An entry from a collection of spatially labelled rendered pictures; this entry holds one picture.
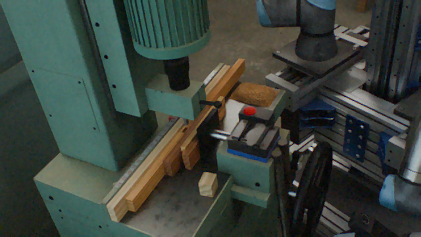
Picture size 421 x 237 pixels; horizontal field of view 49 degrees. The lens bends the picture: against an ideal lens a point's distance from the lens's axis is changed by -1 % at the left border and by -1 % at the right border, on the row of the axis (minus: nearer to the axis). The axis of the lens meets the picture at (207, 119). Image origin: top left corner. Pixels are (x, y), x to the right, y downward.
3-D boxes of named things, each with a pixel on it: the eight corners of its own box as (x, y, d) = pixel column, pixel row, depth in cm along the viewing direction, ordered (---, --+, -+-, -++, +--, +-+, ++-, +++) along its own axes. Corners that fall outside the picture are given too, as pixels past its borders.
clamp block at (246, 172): (269, 195, 109) (268, 168, 104) (218, 180, 115) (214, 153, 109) (290, 155, 119) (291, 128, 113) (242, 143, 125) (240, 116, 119)
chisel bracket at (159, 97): (195, 126, 114) (191, 98, 109) (147, 114, 120) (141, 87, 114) (209, 108, 119) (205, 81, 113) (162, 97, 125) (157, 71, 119)
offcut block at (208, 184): (212, 197, 107) (211, 185, 104) (200, 195, 108) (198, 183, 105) (218, 185, 109) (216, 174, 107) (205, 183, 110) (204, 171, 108)
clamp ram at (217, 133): (226, 163, 114) (223, 136, 108) (200, 156, 117) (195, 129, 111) (241, 141, 120) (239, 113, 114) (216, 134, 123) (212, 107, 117)
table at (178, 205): (228, 282, 96) (226, 266, 92) (111, 235, 109) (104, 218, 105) (316, 112, 136) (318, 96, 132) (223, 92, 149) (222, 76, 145)
